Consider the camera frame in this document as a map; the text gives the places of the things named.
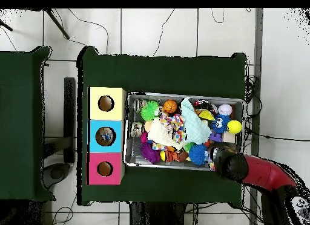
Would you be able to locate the multicolour patterned fabric bow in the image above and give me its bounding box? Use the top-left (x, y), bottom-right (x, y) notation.
top-left (159, 112), bottom-right (187, 143)

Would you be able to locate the mint waffle cloth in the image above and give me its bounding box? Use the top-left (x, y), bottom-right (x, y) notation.
top-left (180, 97), bottom-right (212, 145)

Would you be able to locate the crushed clear bottle blue label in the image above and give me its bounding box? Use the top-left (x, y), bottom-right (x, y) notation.
top-left (101, 128), bottom-right (116, 143)

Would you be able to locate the yellow plastic ball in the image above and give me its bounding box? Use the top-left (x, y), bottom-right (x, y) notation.
top-left (226, 120), bottom-right (243, 135)

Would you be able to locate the shallow mesh bin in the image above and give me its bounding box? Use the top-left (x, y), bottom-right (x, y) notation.
top-left (124, 91), bottom-right (245, 172)

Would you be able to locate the wooden box with three holes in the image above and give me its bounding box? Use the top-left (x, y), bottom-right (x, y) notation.
top-left (86, 86), bottom-right (127, 186)

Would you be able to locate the green spiky ball toy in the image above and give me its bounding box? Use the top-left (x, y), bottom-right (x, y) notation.
top-left (140, 100), bottom-right (160, 121)

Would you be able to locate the cream waffle cloth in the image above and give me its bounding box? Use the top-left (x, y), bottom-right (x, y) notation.
top-left (147, 117), bottom-right (185, 151)

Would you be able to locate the orange toy basketball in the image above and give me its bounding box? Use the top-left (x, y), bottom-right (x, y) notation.
top-left (163, 99), bottom-right (178, 114)

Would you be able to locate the dark green tablecloth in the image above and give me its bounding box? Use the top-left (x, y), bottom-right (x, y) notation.
top-left (76, 45), bottom-right (248, 209)
top-left (0, 46), bottom-right (56, 202)

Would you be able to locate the yellow cheese wedge toy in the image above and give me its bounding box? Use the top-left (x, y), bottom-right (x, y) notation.
top-left (198, 109), bottom-right (216, 122)

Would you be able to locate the small blue spiky ball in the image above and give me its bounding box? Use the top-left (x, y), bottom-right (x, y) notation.
top-left (188, 143), bottom-right (209, 166)

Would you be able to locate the blue spiky ball with eyes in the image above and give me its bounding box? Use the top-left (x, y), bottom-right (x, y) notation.
top-left (210, 114), bottom-right (232, 134)

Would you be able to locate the white toy baseball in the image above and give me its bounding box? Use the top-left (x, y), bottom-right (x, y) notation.
top-left (217, 103), bottom-right (233, 116)

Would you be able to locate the black upright panel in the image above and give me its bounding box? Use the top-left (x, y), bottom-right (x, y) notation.
top-left (63, 77), bottom-right (76, 164)

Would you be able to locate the grey rounded base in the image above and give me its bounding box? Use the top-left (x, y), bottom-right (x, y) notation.
top-left (42, 162), bottom-right (71, 190)

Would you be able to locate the long black tripod leg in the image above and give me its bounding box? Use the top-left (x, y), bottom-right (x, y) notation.
top-left (44, 8), bottom-right (70, 40)

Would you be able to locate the short black tripod leg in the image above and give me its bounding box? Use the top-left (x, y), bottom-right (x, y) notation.
top-left (0, 19), bottom-right (13, 31)

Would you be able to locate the thin black floor cable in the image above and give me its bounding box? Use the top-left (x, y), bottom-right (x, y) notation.
top-left (153, 8), bottom-right (176, 57)
top-left (53, 8), bottom-right (109, 54)

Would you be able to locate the black cable bundle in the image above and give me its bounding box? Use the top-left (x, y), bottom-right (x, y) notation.
top-left (243, 74), bottom-right (263, 119)

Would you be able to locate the black cable with connector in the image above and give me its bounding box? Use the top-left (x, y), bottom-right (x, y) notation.
top-left (243, 126), bottom-right (310, 142)

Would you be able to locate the thin black cable loop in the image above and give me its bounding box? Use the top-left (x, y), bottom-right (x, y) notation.
top-left (211, 8), bottom-right (225, 24)

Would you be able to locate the grey floor rail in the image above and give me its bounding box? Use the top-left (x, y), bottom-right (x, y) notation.
top-left (249, 8), bottom-right (264, 225)

